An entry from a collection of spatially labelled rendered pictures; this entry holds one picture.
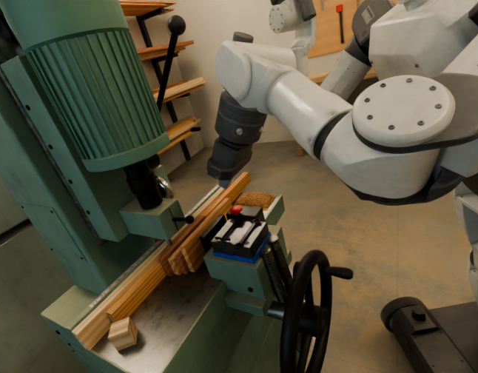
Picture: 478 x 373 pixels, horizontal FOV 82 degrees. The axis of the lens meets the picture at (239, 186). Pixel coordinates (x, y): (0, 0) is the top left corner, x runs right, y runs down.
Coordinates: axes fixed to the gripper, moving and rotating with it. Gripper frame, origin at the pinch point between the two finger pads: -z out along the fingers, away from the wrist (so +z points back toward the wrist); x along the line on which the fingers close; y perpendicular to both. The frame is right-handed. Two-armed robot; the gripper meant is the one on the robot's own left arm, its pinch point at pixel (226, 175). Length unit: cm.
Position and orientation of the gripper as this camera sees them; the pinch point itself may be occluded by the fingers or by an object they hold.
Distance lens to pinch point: 58.8
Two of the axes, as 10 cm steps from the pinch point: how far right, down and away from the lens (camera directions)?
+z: 2.2, -7.4, -6.4
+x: 4.6, -4.9, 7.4
